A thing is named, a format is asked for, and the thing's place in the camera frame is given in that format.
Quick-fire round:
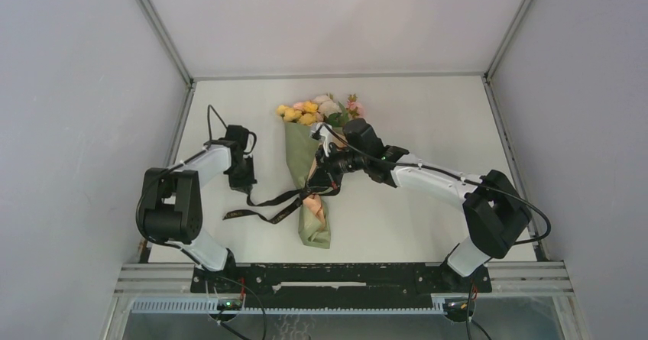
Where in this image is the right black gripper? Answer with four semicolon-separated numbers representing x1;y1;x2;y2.
307;141;368;189

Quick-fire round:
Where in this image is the pink rose stem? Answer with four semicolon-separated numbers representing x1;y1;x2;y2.
346;94;365;119

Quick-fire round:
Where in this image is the black printed ribbon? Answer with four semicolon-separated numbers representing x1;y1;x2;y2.
222;186;341;225

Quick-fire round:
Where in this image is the yellow flower stem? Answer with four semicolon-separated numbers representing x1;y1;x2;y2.
276;101;324;126

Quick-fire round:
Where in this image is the green orange wrapping paper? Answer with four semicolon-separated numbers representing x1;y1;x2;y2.
284;123;333;249

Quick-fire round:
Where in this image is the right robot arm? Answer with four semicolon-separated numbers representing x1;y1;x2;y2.
305;118;546;291

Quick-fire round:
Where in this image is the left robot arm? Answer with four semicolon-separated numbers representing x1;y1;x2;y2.
135;125;257;292

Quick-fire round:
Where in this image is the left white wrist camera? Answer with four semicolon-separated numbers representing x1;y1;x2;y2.
245;131;258;155

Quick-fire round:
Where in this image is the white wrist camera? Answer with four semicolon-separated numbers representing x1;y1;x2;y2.
310;122;336;158
245;131;258;155

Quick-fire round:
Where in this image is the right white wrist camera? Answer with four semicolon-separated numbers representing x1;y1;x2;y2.
310;122;336;158

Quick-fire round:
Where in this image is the black mounting rail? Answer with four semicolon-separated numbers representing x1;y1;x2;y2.
190;262;493;308

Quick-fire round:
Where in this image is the white cable duct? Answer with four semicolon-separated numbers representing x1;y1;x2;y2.
131;297;446;315

